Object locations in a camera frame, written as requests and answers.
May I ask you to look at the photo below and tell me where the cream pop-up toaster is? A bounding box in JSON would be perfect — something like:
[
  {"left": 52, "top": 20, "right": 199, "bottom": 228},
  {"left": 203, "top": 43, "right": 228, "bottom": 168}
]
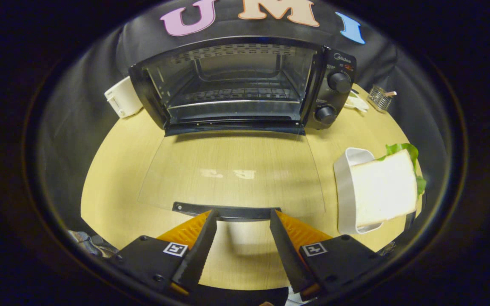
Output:
[{"left": 104, "top": 76, "right": 144, "bottom": 119}]

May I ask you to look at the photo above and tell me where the grey patterned cloth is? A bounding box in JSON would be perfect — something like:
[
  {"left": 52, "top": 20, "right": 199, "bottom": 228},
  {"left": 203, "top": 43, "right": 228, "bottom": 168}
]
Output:
[{"left": 68, "top": 231, "right": 118, "bottom": 258}]

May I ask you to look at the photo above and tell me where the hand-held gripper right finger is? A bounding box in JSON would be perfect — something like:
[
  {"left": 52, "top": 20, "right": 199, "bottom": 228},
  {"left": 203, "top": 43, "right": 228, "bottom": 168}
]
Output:
[{"left": 269, "top": 209, "right": 384, "bottom": 300}]

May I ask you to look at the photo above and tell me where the white bread lettuce sandwich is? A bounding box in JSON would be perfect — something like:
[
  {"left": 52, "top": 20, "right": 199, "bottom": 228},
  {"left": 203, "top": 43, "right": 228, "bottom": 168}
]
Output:
[{"left": 350, "top": 143, "right": 427, "bottom": 228}]

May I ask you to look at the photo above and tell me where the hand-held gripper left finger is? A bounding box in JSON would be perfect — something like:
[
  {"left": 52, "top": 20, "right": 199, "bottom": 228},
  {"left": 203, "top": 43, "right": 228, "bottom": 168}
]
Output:
[{"left": 111, "top": 209, "right": 219, "bottom": 296}]

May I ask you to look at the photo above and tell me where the black toaster oven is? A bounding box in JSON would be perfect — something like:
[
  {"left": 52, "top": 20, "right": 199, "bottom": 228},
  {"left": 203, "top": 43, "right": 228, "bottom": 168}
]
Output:
[{"left": 128, "top": 36, "right": 357, "bottom": 222}]

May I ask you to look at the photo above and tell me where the white rectangular tray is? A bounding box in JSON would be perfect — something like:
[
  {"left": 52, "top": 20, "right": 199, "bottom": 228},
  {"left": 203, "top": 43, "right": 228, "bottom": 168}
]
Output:
[{"left": 333, "top": 147, "right": 384, "bottom": 235}]

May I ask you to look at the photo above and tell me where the white divided seasoning plate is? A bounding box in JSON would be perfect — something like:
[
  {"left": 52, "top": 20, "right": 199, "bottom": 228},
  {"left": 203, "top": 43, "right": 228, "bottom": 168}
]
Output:
[{"left": 344, "top": 91, "right": 370, "bottom": 113}]

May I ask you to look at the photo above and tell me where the clear glass holder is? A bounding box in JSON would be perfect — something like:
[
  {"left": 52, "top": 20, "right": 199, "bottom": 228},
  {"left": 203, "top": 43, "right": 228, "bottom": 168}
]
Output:
[{"left": 367, "top": 85, "right": 397, "bottom": 112}]

